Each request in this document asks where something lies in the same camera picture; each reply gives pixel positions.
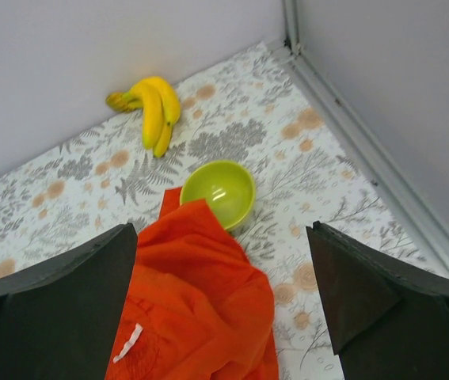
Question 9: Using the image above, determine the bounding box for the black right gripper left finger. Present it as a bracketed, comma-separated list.
[0, 223, 137, 379]

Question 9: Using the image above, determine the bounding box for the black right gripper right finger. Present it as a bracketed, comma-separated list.
[306, 222, 449, 379]

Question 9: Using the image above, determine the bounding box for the floral patterned table mat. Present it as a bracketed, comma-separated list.
[0, 44, 448, 379]

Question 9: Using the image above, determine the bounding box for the aluminium frame rail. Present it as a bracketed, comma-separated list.
[269, 1, 449, 275]

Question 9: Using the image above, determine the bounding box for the yellow banana bunch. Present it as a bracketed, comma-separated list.
[105, 77, 181, 158]

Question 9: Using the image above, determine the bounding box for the orange cloth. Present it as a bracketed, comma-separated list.
[105, 188, 280, 379]

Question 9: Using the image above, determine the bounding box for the lime green bowl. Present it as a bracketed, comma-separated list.
[180, 160, 256, 231]

